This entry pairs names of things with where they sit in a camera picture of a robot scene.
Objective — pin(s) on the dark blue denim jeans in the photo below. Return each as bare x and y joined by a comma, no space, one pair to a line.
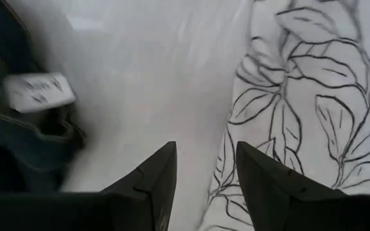
11,144

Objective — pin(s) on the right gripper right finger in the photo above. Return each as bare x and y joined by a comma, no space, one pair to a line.
300,211

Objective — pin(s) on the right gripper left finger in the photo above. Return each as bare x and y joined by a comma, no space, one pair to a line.
75,213

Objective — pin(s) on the white paper jeans tag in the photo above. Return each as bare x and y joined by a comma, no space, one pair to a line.
38,91

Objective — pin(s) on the white black-patterned garment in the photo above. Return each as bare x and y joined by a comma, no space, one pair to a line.
316,96

